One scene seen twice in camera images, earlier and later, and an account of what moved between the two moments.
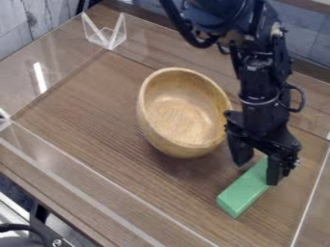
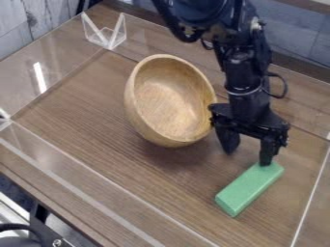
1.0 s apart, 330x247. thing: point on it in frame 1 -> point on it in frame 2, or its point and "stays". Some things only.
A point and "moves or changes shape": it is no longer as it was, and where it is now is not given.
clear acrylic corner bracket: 104,37 stays
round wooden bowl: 180,111 moves or changes shape
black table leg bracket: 39,215 stays
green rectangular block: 246,189 stays
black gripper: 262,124 -> 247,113
